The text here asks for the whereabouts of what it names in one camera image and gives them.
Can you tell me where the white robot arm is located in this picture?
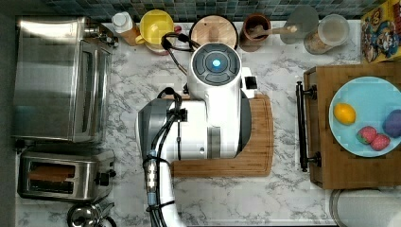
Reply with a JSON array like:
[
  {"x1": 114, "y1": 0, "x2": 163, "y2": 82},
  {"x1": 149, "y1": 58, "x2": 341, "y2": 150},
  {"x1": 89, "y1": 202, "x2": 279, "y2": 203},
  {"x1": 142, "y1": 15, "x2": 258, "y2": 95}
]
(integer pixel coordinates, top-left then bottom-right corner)
[{"x1": 136, "y1": 43, "x2": 252, "y2": 227}]

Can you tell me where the stainless steel toaster oven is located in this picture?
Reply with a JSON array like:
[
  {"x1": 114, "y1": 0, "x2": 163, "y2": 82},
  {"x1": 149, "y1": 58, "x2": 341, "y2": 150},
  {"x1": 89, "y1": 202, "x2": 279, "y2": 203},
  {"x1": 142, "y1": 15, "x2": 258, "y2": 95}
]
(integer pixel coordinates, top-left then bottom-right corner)
[{"x1": 12, "y1": 16, "x2": 118, "y2": 143}]

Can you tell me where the stainless steel two-slot toaster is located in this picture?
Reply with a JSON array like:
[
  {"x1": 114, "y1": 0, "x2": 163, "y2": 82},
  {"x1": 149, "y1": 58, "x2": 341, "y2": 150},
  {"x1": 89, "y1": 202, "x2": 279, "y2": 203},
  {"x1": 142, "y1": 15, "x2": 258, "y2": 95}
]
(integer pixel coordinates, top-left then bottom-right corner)
[{"x1": 17, "y1": 147, "x2": 116, "y2": 202}]

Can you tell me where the bamboo cutting board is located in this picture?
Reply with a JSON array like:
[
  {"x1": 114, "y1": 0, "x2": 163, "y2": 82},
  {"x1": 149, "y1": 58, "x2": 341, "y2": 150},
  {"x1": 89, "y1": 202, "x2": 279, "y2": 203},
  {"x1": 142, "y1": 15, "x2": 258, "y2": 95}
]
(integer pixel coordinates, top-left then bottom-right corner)
[{"x1": 171, "y1": 94, "x2": 274, "y2": 178}]

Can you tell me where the round wooden lid jar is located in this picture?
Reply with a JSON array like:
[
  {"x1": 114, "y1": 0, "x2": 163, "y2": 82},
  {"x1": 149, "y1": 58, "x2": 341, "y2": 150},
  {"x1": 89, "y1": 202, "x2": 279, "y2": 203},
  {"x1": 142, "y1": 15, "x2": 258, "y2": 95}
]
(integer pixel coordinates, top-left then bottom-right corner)
[{"x1": 189, "y1": 15, "x2": 238, "y2": 49}]

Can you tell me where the brown utensil crock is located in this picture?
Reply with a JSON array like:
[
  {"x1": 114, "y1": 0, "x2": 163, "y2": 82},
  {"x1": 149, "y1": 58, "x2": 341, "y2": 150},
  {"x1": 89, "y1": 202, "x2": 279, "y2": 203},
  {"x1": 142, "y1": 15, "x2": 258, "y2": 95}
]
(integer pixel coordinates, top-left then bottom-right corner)
[{"x1": 239, "y1": 13, "x2": 270, "y2": 52}]

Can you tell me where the yellow mug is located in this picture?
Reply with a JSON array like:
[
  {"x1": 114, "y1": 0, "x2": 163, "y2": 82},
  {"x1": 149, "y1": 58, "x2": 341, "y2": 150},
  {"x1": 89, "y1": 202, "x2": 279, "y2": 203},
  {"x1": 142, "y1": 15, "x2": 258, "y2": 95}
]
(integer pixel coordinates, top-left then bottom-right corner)
[{"x1": 135, "y1": 9, "x2": 174, "y2": 45}]

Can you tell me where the wooden spoon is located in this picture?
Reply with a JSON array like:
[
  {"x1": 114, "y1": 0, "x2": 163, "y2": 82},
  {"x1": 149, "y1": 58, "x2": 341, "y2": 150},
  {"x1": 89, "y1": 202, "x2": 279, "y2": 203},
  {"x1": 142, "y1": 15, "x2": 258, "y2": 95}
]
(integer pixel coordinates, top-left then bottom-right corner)
[{"x1": 250, "y1": 25, "x2": 298, "y2": 39}]

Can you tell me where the white capped bottle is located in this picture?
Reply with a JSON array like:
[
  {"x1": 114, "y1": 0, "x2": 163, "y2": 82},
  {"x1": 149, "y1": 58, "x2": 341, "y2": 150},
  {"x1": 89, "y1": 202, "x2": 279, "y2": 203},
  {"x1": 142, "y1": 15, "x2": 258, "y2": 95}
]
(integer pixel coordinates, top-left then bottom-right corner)
[{"x1": 112, "y1": 11, "x2": 139, "y2": 46}]

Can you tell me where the grey round lid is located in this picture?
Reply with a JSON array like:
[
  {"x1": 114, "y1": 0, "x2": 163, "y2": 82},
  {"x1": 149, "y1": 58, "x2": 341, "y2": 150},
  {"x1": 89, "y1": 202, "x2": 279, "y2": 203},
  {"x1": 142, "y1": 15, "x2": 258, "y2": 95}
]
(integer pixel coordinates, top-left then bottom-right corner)
[{"x1": 280, "y1": 6, "x2": 319, "y2": 44}]

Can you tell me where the yellow lemon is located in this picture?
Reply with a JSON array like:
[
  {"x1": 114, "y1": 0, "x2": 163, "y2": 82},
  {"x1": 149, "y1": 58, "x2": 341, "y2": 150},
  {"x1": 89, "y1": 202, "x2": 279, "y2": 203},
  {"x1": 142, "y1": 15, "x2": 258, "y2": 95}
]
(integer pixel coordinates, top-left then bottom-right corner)
[{"x1": 333, "y1": 103, "x2": 357, "y2": 125}]

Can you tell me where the clear glass jar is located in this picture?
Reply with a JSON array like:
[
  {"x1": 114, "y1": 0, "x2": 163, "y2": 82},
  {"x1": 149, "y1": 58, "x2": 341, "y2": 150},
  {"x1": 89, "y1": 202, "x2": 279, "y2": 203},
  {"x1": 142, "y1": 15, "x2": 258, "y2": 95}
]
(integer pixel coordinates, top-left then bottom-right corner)
[{"x1": 304, "y1": 14, "x2": 350, "y2": 55}]

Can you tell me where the red strawberry left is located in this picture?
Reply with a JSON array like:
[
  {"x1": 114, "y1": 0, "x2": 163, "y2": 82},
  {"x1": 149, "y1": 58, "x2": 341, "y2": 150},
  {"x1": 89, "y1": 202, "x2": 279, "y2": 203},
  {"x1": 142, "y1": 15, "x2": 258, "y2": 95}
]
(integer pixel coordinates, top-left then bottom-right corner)
[{"x1": 356, "y1": 126, "x2": 377, "y2": 145}]

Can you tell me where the red strawberry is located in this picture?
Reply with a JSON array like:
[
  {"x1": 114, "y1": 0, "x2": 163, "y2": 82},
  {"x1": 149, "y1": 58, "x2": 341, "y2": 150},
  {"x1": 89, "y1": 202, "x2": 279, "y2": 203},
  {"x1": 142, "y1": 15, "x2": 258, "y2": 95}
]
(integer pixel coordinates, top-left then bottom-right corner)
[
  {"x1": 356, "y1": 126, "x2": 377, "y2": 145},
  {"x1": 370, "y1": 133, "x2": 391, "y2": 151}
]

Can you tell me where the light blue plate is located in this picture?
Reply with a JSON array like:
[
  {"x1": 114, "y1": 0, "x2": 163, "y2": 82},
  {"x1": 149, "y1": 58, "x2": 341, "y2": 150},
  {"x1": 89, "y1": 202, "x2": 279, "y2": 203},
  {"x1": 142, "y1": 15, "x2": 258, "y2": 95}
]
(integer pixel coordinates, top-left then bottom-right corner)
[{"x1": 328, "y1": 77, "x2": 401, "y2": 158}]

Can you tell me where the white round container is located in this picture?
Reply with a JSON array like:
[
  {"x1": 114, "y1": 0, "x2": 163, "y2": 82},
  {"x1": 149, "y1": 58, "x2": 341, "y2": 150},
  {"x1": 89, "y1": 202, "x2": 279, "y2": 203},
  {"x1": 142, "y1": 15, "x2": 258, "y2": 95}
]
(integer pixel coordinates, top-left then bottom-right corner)
[{"x1": 329, "y1": 189, "x2": 401, "y2": 227}]

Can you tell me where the red strawberry right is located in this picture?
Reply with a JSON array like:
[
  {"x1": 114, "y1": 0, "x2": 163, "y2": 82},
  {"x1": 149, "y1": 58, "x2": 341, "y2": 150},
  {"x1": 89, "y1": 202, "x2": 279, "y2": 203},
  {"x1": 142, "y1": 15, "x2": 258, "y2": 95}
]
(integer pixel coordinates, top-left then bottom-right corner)
[{"x1": 370, "y1": 133, "x2": 391, "y2": 151}]

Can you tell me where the purple plum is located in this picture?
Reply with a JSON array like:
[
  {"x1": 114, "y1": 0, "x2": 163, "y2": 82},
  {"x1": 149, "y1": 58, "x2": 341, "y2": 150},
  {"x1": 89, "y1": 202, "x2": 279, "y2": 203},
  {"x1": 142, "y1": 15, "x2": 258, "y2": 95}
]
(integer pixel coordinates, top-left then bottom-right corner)
[{"x1": 383, "y1": 110, "x2": 401, "y2": 138}]

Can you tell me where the yellow cereal box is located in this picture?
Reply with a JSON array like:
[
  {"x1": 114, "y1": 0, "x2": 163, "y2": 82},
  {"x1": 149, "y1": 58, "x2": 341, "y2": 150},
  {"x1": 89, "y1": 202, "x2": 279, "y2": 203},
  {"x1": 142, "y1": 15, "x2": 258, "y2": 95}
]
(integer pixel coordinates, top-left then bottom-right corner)
[{"x1": 360, "y1": 0, "x2": 401, "y2": 63}]

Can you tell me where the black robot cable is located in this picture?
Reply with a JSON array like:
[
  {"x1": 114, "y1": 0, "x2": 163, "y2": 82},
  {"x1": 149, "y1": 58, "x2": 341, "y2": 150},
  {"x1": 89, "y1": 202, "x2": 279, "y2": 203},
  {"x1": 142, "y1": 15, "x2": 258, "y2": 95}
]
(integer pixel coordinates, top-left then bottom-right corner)
[{"x1": 143, "y1": 87, "x2": 189, "y2": 227}]

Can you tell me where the wooden tray with black handle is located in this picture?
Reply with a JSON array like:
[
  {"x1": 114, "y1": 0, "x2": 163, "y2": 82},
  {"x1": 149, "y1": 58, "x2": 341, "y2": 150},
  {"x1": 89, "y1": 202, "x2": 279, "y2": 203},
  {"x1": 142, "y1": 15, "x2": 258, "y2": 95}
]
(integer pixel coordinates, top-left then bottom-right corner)
[{"x1": 296, "y1": 62, "x2": 400, "y2": 189}]

